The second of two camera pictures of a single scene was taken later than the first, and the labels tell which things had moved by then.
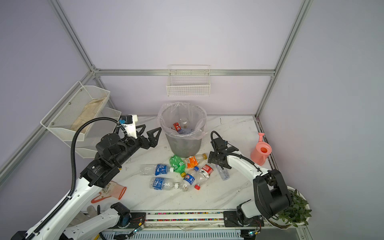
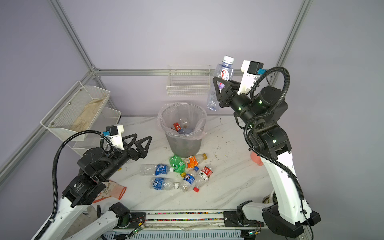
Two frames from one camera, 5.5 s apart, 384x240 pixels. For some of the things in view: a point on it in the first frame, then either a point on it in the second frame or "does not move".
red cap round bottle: (177, 126) does not move
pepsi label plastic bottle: (189, 180) does not move
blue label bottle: (161, 183) does not move
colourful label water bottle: (186, 131) does not move
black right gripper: (211, 158) -> (227, 91)
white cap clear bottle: (224, 173) -> (220, 86)
